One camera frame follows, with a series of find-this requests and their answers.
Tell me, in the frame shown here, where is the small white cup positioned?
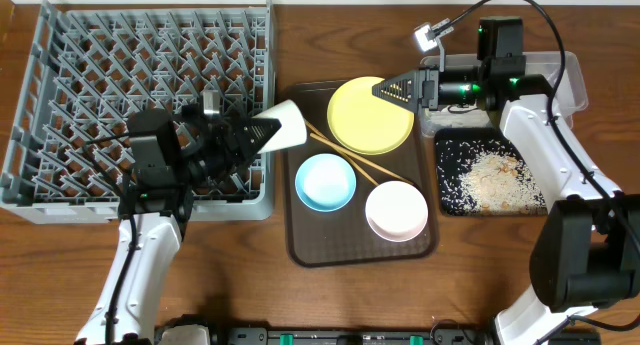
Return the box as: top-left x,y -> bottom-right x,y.
254,100 -> 307,154

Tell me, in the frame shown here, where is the yellow plate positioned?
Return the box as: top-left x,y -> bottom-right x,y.
327,76 -> 414,155

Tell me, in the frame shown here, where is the light blue bowl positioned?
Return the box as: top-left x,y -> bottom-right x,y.
294,153 -> 357,212

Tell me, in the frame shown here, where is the rice food waste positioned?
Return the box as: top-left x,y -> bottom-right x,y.
439,139 -> 547,215

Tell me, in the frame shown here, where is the pink bowl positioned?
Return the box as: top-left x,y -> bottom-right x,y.
364,181 -> 429,243

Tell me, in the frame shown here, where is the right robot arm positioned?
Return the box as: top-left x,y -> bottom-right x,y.
372,17 -> 639,344

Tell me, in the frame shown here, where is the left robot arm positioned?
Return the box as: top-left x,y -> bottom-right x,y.
75,104 -> 284,344

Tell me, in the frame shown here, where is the black waste tray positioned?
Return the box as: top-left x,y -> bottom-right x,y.
433,126 -> 551,217

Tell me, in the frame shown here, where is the grey dishwasher rack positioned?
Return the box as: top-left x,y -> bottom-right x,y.
1,3 -> 276,224

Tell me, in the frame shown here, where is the wooden chopstick upper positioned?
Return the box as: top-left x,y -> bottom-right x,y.
305,120 -> 379,186

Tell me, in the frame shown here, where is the wooden chopstick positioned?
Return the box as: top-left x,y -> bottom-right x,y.
305,120 -> 379,186
310,133 -> 414,184

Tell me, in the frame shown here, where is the wooden chopstick lower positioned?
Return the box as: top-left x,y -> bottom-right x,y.
310,133 -> 414,184

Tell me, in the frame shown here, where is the brown serving tray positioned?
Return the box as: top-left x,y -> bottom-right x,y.
279,80 -> 439,268

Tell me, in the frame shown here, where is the clear plastic bin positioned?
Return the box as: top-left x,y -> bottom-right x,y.
419,51 -> 589,138

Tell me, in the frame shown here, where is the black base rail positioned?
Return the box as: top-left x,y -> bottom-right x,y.
154,317 -> 604,345

